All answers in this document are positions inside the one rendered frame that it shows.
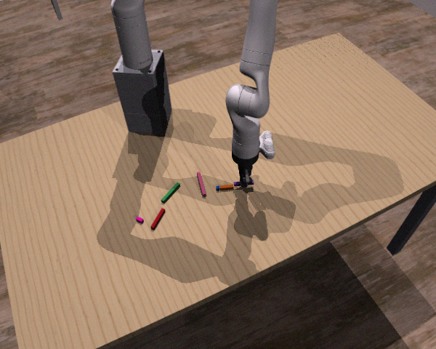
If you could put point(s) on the red rod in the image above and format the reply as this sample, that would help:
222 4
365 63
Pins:
157 219

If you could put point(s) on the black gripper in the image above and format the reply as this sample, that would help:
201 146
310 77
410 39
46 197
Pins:
245 169

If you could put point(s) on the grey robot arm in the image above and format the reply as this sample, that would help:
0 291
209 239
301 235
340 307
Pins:
245 105

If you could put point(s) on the green rod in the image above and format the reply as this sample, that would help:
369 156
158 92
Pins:
170 192

